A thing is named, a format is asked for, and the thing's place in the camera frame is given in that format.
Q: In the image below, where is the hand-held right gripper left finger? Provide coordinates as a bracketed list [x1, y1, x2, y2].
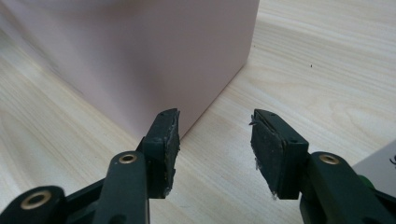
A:
[136, 107, 181, 200]

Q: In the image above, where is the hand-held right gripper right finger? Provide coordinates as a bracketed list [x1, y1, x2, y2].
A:
[249, 108, 310, 201]

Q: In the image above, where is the pink storage box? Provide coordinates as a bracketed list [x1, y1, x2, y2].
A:
[0, 0, 261, 140]

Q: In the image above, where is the green and white carton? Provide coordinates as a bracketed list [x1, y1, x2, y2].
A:
[351, 147, 396, 199]

